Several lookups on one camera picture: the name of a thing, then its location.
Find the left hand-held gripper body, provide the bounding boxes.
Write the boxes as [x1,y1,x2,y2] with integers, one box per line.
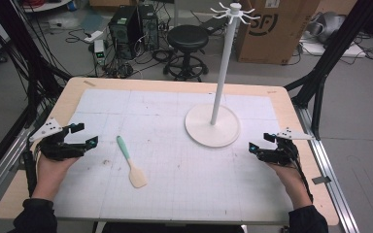
[28,116,88,162]

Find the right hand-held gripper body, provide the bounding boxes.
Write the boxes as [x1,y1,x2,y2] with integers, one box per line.
[255,127,315,167]

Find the white hook rack stand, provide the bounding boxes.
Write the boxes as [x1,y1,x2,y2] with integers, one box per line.
[184,2,261,149]

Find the green-handled beige spatula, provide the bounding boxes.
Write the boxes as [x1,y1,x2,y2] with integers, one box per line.
[116,135,149,189]

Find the person's left hand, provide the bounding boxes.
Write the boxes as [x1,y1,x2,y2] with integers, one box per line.
[32,154,79,201]

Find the person's right hand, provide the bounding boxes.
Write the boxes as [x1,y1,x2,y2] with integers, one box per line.
[266,162,314,211]

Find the grey tape strip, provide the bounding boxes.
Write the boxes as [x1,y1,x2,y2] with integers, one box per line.
[311,175,332,185]

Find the small device with green display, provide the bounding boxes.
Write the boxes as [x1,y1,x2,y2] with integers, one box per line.
[93,39,107,66]

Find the white grid mat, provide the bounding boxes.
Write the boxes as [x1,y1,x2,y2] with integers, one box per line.
[52,88,294,224]

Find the white power strip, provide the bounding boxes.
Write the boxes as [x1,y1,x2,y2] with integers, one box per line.
[84,29,104,44]

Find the large brown cardboard box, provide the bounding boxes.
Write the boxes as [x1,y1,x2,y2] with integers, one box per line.
[235,0,322,66]

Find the large black computer tower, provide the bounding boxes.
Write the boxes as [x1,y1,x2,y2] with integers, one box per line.
[108,5,141,61]

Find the silver grey machine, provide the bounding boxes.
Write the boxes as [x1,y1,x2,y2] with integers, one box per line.
[306,11,348,45]

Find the slim black computer tower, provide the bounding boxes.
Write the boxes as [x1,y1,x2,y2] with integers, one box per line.
[138,3,160,51]

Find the black round stool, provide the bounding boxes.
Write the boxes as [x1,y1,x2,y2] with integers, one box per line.
[162,24,210,83]

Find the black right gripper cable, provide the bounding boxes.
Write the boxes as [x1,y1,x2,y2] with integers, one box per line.
[290,151,315,204]

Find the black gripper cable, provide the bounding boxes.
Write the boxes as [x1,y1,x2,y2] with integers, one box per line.
[21,149,39,198]
[290,151,315,204]

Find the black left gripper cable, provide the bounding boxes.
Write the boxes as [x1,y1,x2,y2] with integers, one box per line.
[21,149,39,198]

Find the aluminium rail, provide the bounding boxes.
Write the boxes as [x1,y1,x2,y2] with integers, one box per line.
[0,125,35,213]
[292,105,360,233]

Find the black metal frame with cables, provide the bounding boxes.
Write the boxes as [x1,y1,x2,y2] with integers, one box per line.
[0,0,74,187]

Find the black metal frame strut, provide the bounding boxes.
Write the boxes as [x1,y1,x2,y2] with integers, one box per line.
[284,0,373,141]

